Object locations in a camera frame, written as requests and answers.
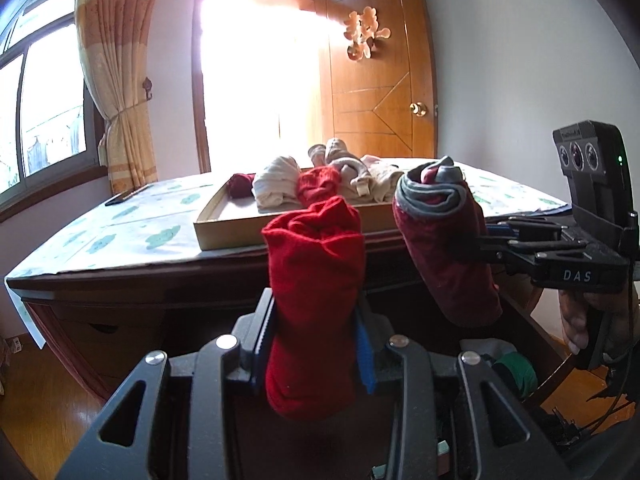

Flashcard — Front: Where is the maroon grey underwear roll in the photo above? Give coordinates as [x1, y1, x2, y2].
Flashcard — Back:
[393, 156, 502, 327]

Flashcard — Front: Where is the bright red garment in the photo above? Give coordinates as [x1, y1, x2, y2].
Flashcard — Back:
[262, 196, 366, 422]

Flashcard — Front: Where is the tan knitted sock roll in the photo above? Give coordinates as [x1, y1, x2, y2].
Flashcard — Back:
[369, 160, 404, 203]

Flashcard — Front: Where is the white dotted underwear roll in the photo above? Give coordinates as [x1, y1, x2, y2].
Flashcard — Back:
[252, 156, 300, 209]

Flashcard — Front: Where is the dark red knitted sock roll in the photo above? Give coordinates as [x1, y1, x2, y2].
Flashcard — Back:
[227, 174, 255, 200]

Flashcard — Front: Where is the beige cream garment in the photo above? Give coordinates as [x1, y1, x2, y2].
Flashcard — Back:
[308, 138, 374, 202]

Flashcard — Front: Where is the small red sock bundle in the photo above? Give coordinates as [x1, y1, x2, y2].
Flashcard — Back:
[295, 166, 341, 207]

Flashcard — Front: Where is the pink garment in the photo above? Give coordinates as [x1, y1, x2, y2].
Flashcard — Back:
[360, 154, 381, 167]

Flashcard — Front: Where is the open wooden drawer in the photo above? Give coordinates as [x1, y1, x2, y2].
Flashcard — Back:
[363, 281, 573, 411]

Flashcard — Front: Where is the person's right hand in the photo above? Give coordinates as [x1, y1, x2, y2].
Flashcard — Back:
[558, 290, 594, 356]

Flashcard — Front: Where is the green and navy garment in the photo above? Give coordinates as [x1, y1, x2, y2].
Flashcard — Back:
[491, 352, 538, 400]

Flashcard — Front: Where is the shallow cardboard box tray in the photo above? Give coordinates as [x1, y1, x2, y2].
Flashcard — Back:
[194, 178, 397, 250]

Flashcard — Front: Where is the green cloud print tablecloth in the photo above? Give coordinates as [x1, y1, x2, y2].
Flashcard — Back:
[6, 162, 567, 281]

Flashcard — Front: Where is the brass door knob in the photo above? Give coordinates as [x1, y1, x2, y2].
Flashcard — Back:
[409, 102, 428, 117]

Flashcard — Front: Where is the wooden door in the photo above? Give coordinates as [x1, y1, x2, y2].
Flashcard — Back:
[314, 0, 437, 158]

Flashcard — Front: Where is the black smartphone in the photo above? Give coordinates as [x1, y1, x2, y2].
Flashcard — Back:
[104, 184, 150, 207]

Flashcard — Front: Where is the double happiness door ornament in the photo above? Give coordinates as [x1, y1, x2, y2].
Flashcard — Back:
[344, 6, 392, 62]

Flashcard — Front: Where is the yellow tied curtain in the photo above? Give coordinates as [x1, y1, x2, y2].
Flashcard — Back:
[75, 0, 157, 194]

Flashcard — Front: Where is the curtain tieback wall hook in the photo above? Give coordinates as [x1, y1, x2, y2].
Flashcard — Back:
[142, 77, 153, 101]

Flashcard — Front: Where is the window with dark frame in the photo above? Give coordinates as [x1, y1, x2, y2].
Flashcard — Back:
[1, 0, 106, 220]

